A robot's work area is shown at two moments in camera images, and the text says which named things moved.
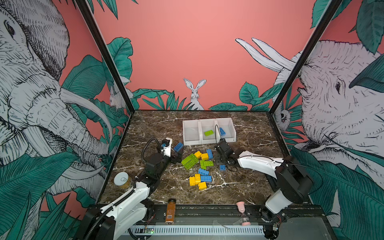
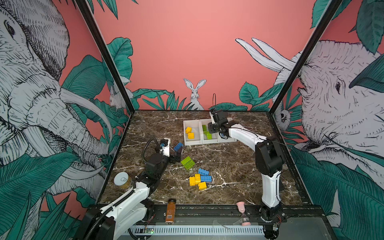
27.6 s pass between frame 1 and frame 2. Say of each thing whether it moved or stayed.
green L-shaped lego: moved
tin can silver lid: stayed
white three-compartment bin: stayed
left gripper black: stayed
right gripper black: moved
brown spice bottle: stayed
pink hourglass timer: stayed
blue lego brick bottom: stayed
